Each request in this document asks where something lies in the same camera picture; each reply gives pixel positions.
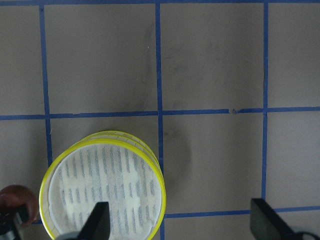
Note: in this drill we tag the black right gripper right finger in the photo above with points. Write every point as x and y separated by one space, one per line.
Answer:
266 224

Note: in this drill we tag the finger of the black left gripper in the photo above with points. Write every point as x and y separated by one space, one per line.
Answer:
11 223

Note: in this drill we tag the brown bun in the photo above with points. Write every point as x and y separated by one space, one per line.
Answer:
14 196

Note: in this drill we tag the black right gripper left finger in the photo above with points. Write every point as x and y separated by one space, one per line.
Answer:
97 226

